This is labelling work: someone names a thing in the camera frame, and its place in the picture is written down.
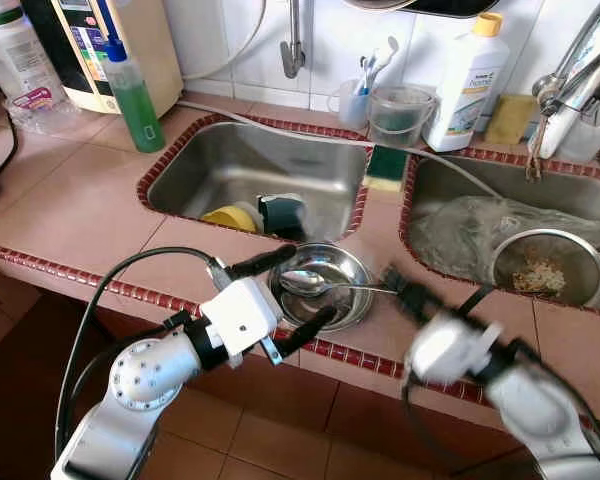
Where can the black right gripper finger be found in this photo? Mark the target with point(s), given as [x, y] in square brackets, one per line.
[398, 282]

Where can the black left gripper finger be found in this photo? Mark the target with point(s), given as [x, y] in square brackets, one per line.
[265, 261]
[305, 331]

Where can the steel spoon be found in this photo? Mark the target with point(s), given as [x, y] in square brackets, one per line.
[302, 283]

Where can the blue plastic cup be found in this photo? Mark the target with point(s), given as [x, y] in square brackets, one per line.
[285, 215]

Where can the grey plastic bowl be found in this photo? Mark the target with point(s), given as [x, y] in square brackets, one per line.
[254, 212]

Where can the yellow plastic bowl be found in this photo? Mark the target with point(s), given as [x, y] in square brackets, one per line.
[230, 220]

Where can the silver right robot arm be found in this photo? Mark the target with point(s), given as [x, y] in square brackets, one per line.
[540, 410]

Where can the steel bowl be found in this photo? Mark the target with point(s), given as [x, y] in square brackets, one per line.
[352, 270]

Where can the clear plastic bag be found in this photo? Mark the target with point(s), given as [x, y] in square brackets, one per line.
[450, 235]

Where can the steel sink basin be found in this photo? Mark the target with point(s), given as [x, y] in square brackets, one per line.
[240, 165]
[570, 195]

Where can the steel mesh strainer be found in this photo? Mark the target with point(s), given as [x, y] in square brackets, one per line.
[540, 275]

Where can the green yellow sponge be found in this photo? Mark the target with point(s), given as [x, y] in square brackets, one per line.
[385, 165]

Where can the clear plastic tub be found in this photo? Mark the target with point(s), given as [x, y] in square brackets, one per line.
[400, 120]

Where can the clear toothbrush cup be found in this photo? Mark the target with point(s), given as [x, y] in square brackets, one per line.
[352, 110]

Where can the green dish soap bottle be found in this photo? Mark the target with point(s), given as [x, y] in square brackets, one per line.
[140, 115]

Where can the yellow cleaning cloth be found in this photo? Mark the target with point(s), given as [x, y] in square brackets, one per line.
[508, 120]

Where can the white bottle with yellow cap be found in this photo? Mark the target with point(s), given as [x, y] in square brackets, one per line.
[465, 90]

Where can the grey head toothbrush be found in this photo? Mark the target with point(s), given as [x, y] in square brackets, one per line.
[365, 70]

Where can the blue white toothbrush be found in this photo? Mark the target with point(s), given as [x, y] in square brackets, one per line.
[385, 58]

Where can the cream water purifier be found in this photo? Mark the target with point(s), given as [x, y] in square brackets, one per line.
[155, 50]

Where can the chrome sprayer faucet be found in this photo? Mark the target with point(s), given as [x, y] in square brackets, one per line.
[570, 85]

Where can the hanging steel pan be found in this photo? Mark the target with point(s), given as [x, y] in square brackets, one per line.
[380, 4]

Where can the dark blue hanging pan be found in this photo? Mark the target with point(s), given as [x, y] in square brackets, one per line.
[460, 8]

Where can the clear jar with green lid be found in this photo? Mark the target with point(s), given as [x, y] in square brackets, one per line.
[20, 70]

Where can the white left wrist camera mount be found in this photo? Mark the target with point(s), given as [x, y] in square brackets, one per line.
[242, 315]

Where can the chrome wall faucet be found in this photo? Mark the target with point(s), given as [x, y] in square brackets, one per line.
[293, 55]

